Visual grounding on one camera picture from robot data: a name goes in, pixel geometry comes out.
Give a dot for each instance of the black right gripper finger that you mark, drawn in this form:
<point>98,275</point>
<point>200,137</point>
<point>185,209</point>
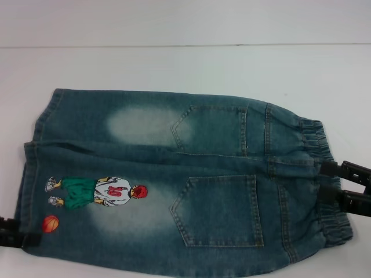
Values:
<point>330,168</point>
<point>356,202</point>

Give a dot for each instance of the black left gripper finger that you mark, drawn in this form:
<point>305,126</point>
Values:
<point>30,240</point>
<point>8,225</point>

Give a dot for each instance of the blue denim shorts with print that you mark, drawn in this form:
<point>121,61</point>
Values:
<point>220,162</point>

